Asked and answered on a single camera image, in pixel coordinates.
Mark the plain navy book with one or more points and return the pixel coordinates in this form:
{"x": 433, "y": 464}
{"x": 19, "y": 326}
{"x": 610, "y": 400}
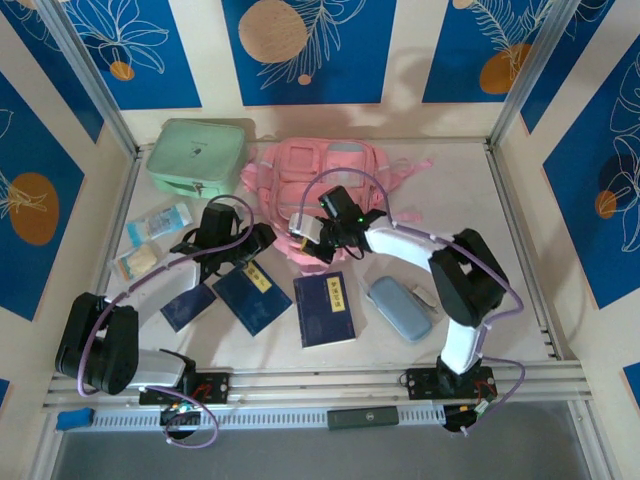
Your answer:
{"x": 187, "y": 310}

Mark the aluminium side rail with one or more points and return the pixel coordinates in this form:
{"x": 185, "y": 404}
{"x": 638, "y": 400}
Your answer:
{"x": 122, "y": 200}
{"x": 502, "y": 180}

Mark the pink backpack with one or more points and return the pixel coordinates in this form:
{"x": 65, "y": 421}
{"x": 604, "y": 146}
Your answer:
{"x": 295, "y": 170}

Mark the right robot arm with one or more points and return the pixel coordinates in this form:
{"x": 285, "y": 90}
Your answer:
{"x": 465, "y": 280}

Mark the dark green bar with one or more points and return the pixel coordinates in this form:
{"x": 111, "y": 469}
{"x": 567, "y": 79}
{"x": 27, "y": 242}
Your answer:
{"x": 362, "y": 417}

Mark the small grey white clip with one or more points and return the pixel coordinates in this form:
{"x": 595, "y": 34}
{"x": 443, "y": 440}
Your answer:
{"x": 422, "y": 295}

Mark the blue floral wall panel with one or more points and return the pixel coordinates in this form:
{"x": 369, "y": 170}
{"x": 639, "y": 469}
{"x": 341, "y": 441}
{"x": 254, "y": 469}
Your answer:
{"x": 50, "y": 65}
{"x": 575, "y": 225}
{"x": 165, "y": 75}
{"x": 575, "y": 75}
{"x": 45, "y": 150}
{"x": 450, "y": 60}
{"x": 350, "y": 60}

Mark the aluminium corner post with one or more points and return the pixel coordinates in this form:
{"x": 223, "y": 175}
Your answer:
{"x": 531, "y": 75}
{"x": 90, "y": 75}

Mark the clear bag with beige contents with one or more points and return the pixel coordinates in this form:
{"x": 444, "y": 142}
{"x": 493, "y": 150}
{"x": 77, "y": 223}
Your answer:
{"x": 137, "y": 260}

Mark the aluminium cross rail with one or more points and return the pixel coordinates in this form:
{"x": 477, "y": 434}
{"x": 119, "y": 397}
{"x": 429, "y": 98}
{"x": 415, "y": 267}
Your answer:
{"x": 320, "y": 385}

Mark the thick navy book yellow label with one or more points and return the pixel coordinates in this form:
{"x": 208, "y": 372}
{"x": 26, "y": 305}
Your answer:
{"x": 322, "y": 315}

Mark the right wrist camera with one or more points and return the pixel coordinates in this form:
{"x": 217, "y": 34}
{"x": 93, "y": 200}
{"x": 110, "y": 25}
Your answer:
{"x": 302, "y": 225}

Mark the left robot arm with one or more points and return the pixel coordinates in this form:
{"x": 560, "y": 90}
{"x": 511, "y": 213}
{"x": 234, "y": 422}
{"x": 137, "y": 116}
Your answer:
{"x": 100, "y": 345}

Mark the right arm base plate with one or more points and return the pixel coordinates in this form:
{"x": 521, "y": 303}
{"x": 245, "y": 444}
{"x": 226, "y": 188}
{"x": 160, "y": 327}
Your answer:
{"x": 420, "y": 384}

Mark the green zip pouch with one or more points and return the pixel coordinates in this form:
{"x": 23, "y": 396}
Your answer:
{"x": 197, "y": 152}

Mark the blue tape piece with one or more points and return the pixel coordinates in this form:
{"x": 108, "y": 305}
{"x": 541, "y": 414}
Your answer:
{"x": 75, "y": 419}

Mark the blue white tissue packet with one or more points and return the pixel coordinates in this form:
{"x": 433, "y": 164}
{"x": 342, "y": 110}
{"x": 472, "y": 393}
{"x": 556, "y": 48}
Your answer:
{"x": 157, "y": 224}

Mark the blue-grey glasses case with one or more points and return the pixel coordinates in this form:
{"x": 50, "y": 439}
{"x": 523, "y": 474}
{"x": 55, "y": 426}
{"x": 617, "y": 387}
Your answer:
{"x": 400, "y": 310}

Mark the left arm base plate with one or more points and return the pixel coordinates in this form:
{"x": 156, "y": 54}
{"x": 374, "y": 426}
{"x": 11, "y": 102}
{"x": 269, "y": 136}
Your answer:
{"x": 215, "y": 387}

